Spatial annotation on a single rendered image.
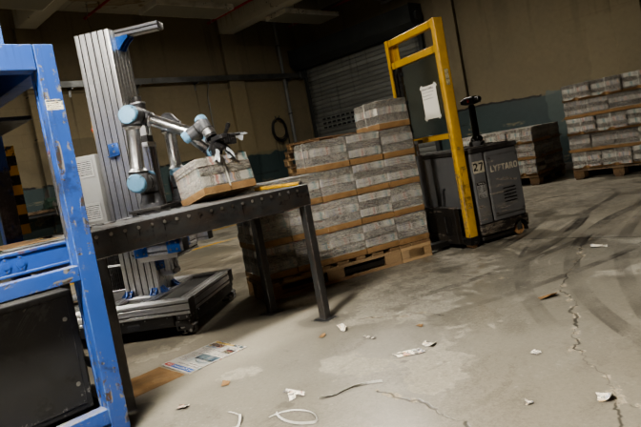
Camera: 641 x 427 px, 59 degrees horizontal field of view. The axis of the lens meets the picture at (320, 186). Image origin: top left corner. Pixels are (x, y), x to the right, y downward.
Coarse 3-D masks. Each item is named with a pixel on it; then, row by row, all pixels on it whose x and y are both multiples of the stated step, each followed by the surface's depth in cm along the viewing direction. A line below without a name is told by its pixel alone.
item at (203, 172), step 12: (180, 168) 338; (192, 168) 329; (204, 168) 329; (216, 168) 334; (180, 180) 341; (192, 180) 332; (204, 180) 327; (216, 180) 332; (180, 192) 344; (192, 192) 335
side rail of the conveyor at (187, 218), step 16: (272, 192) 308; (288, 192) 316; (304, 192) 325; (208, 208) 280; (224, 208) 286; (240, 208) 293; (256, 208) 300; (272, 208) 307; (288, 208) 315; (128, 224) 250; (144, 224) 256; (160, 224) 261; (176, 224) 267; (192, 224) 272; (208, 224) 279; (224, 224) 285; (96, 240) 240; (112, 240) 245; (128, 240) 250; (144, 240) 255; (160, 240) 260; (96, 256) 240
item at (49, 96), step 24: (48, 48) 214; (48, 72) 213; (48, 96) 212; (48, 120) 212; (48, 144) 216; (72, 168) 216; (72, 192) 216; (72, 216) 215; (72, 240) 214; (72, 264) 219; (96, 264) 219; (96, 288) 219; (96, 312) 218; (96, 336) 217; (96, 360) 218; (96, 384) 221; (120, 384) 222; (120, 408) 221
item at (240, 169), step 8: (240, 152) 348; (232, 160) 342; (240, 160) 347; (248, 160) 350; (232, 168) 341; (240, 168) 345; (248, 168) 349; (232, 176) 340; (240, 176) 344; (248, 176) 347; (240, 192) 354
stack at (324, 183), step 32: (320, 192) 418; (384, 192) 437; (288, 224) 404; (320, 224) 415; (384, 224) 436; (256, 256) 395; (288, 256) 404; (320, 256) 413; (384, 256) 436; (256, 288) 409; (288, 288) 418
